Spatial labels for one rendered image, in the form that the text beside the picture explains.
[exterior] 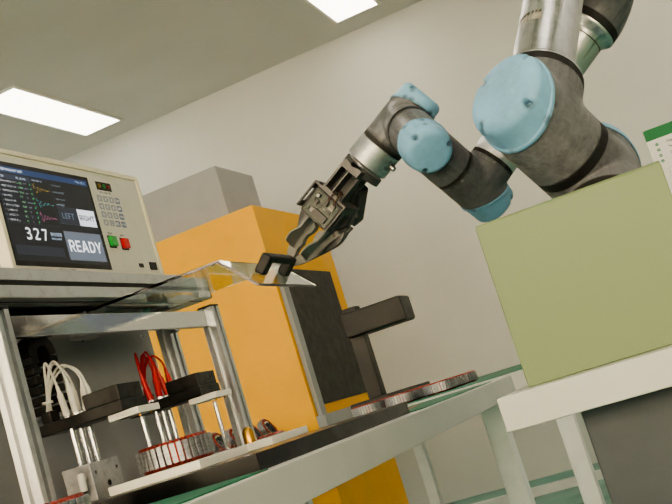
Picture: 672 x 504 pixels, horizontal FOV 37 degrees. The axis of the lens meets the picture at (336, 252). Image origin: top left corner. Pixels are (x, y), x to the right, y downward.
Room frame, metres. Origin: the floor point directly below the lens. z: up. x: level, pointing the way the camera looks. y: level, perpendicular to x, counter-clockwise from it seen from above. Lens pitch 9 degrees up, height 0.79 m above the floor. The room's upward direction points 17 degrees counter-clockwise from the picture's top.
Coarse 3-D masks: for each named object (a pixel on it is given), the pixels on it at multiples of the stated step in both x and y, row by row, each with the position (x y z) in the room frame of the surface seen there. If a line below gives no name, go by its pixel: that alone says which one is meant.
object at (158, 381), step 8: (144, 352) 1.73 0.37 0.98; (136, 360) 1.73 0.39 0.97; (152, 360) 1.73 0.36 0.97; (160, 360) 1.75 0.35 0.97; (144, 368) 1.75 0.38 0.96; (152, 368) 1.70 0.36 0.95; (144, 376) 1.76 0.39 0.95; (152, 376) 1.75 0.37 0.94; (160, 376) 1.72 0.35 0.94; (168, 376) 1.75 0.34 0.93; (144, 384) 1.72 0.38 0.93; (160, 384) 1.72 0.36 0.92; (144, 392) 1.76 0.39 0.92; (160, 392) 1.70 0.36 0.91
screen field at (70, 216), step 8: (64, 208) 1.59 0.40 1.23; (72, 208) 1.61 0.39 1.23; (64, 216) 1.58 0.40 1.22; (72, 216) 1.60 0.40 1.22; (80, 216) 1.62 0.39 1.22; (88, 216) 1.65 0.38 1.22; (72, 224) 1.60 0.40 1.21; (80, 224) 1.62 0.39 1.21; (88, 224) 1.64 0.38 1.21; (96, 224) 1.66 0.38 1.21
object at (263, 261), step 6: (264, 252) 1.58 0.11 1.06; (264, 258) 1.58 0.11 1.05; (270, 258) 1.57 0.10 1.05; (276, 258) 1.59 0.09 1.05; (282, 258) 1.62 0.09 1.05; (288, 258) 1.64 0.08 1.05; (294, 258) 1.67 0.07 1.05; (258, 264) 1.58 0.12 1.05; (264, 264) 1.58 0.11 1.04; (270, 264) 1.58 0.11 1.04; (282, 264) 1.67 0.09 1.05; (288, 264) 1.66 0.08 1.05; (294, 264) 1.67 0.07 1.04; (258, 270) 1.58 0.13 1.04; (264, 270) 1.58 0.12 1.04; (282, 270) 1.67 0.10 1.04; (288, 270) 1.67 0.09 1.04
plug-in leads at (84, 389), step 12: (48, 372) 1.49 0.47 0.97; (48, 384) 1.50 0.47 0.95; (72, 384) 1.52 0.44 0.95; (84, 384) 1.52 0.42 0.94; (48, 396) 1.50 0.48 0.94; (60, 396) 1.49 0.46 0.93; (72, 396) 1.47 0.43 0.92; (48, 408) 1.50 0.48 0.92; (72, 408) 1.47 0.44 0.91; (84, 408) 1.49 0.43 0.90; (48, 420) 1.49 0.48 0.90
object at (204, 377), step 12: (204, 372) 1.70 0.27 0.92; (168, 384) 1.69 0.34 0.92; (180, 384) 1.69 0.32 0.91; (192, 384) 1.68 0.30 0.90; (204, 384) 1.69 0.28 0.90; (216, 384) 1.73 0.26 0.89; (168, 396) 1.69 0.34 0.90; (180, 396) 1.68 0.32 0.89; (192, 396) 1.68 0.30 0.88; (204, 396) 1.68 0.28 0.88; (216, 396) 1.67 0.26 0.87; (168, 408) 1.75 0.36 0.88; (156, 420) 1.71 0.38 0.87; (168, 432) 1.73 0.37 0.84
